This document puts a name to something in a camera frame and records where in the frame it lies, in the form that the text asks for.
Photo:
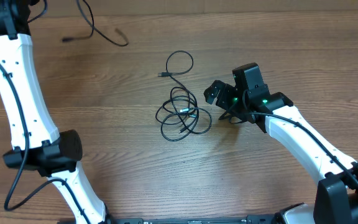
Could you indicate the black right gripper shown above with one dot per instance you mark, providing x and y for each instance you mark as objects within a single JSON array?
[{"x": 225, "y": 91}]

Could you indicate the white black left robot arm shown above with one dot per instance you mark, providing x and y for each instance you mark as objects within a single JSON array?
[{"x": 36, "y": 142}]

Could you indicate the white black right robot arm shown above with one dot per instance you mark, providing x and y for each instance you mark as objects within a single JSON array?
[{"x": 334, "y": 172}]

